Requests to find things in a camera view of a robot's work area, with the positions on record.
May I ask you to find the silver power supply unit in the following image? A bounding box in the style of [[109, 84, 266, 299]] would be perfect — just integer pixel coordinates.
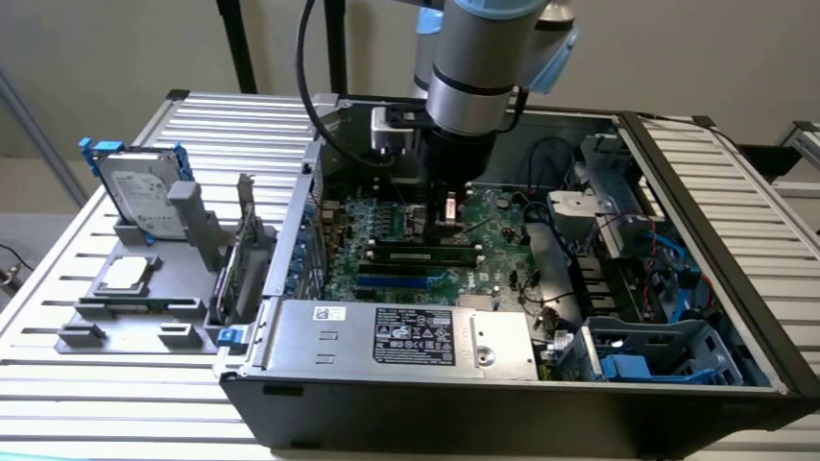
[[260, 299, 541, 383]]

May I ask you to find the grey parts rack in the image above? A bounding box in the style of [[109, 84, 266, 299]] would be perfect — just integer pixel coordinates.
[[54, 181, 278, 357]]

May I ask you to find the blue plastic disk caddy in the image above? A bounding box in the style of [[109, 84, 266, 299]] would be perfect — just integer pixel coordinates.
[[554, 315, 749, 386]]

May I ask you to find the grey metal stand leg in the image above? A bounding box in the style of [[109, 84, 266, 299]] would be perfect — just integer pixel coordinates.
[[0, 66, 88, 208]]

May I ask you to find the metal disk bay cage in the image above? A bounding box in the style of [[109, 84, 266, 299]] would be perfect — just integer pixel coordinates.
[[545, 133, 669, 308]]

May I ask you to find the blue wire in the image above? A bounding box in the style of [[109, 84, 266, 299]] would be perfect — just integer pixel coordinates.
[[644, 229, 713, 328]]

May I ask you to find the black frame post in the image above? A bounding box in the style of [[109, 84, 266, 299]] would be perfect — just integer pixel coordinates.
[[214, 0, 260, 95], [321, 0, 350, 97]]

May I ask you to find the black box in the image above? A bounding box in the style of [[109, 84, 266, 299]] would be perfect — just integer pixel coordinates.
[[736, 142, 804, 184]]

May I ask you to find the green motherboard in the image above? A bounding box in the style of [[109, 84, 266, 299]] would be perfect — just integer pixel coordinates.
[[318, 184, 549, 309]]

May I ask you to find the aluminium profile rail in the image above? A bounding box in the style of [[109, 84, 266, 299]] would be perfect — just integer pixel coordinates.
[[770, 119, 820, 199]]

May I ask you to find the blue expansion slot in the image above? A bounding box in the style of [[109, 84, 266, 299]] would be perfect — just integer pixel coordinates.
[[356, 272, 450, 292]]

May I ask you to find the green graphics card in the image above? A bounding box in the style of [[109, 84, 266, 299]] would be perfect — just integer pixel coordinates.
[[209, 172, 265, 328]]

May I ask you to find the black RAM stick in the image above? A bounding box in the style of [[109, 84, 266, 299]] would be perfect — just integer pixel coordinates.
[[372, 244, 478, 265]]

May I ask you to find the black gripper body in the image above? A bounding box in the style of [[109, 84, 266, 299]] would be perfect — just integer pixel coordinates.
[[420, 127, 497, 187]]

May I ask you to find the hard disk with blue rails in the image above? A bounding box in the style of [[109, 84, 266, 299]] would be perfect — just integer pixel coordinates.
[[78, 137, 194, 244]]

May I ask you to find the silver CPU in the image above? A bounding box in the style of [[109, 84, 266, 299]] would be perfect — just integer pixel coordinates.
[[102, 257, 153, 290]]

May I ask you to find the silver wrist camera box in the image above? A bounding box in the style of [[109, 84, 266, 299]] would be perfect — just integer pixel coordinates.
[[369, 106, 429, 156]]

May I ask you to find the black PC case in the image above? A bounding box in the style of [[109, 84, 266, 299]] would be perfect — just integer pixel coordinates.
[[216, 93, 820, 450]]

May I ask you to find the thick black cable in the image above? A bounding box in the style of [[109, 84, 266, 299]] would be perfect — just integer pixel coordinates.
[[294, 0, 393, 167]]

